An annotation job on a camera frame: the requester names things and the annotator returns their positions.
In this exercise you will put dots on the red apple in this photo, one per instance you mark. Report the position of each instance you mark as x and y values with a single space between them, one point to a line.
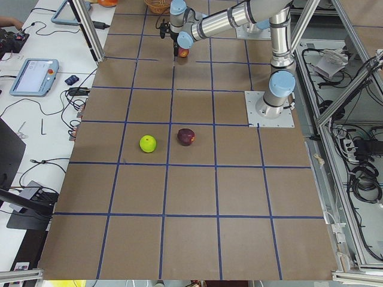
183 52

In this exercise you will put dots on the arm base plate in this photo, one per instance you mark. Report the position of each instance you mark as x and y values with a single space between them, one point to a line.
259 31
259 114

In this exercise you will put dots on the black allen key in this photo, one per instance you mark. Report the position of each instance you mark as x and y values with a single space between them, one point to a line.
42 127

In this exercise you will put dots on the wicker basket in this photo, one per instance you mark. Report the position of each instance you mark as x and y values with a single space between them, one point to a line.
158 6

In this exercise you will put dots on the green apple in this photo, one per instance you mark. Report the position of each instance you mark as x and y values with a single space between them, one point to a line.
148 143

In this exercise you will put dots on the aluminium frame post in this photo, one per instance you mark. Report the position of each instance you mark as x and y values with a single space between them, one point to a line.
86 25

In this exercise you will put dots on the dark purple apple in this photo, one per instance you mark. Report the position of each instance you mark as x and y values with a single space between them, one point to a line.
186 136

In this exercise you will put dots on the dark blue pouch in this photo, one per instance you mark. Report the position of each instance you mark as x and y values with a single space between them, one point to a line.
72 80

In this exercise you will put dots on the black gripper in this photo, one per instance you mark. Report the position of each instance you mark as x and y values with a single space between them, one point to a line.
175 41

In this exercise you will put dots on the orange container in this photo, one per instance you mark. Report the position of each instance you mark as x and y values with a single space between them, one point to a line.
108 3

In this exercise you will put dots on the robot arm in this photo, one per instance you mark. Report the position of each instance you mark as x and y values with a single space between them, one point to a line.
260 20

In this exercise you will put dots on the teach pendant tablet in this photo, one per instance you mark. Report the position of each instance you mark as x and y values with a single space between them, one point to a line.
35 78

